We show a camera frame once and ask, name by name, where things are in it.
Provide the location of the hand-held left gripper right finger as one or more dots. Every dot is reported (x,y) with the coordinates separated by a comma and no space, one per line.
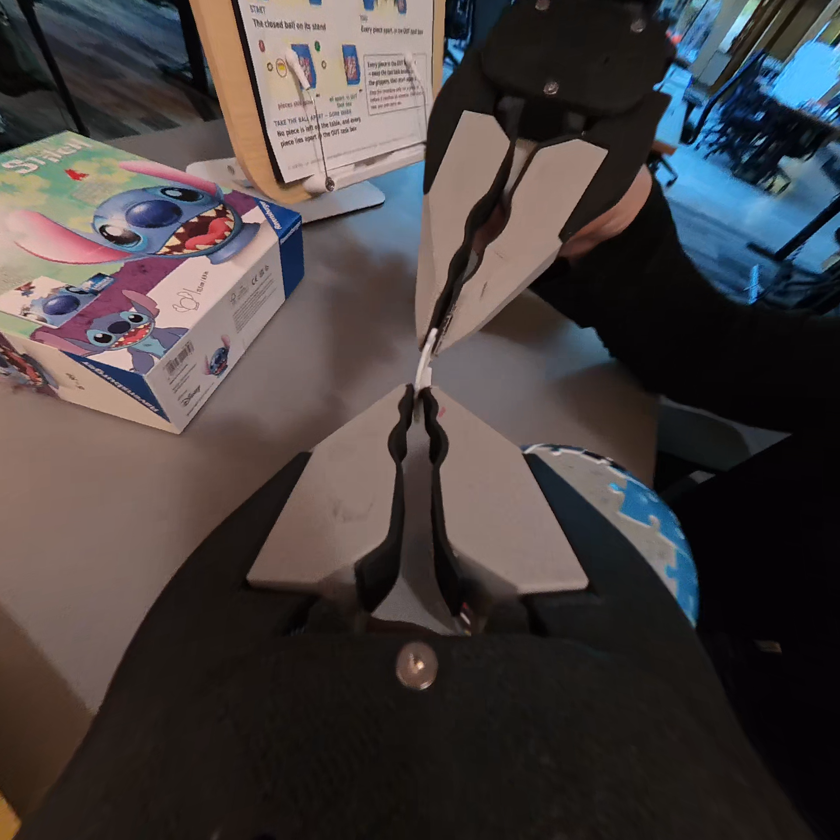
(505,518)

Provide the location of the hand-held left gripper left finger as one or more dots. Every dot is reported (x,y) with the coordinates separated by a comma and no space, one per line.
(328,518)

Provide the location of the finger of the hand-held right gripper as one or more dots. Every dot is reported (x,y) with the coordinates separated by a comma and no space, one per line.
(525,223)
(453,210)

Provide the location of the blue puzzle ball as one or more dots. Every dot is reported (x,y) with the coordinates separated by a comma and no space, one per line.
(643,525)

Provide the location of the white puzzle piece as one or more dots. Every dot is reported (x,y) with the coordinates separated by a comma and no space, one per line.
(425,367)

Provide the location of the person's right forearm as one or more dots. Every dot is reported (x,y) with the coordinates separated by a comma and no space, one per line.
(689,295)

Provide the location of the white blue puzzle box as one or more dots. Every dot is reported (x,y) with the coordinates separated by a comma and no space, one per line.
(131,275)

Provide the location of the person's right hand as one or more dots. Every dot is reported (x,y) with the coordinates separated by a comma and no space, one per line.
(610,216)

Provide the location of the white clip rod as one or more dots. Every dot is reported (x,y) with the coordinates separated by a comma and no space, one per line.
(367,167)

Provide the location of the printed instruction sheet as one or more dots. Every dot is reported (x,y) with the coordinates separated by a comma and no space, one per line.
(341,79)

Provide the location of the grey fabric chair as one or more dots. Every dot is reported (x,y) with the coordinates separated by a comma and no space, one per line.
(709,433)

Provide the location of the curved wooden sheet holder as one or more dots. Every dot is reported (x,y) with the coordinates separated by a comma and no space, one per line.
(223,98)

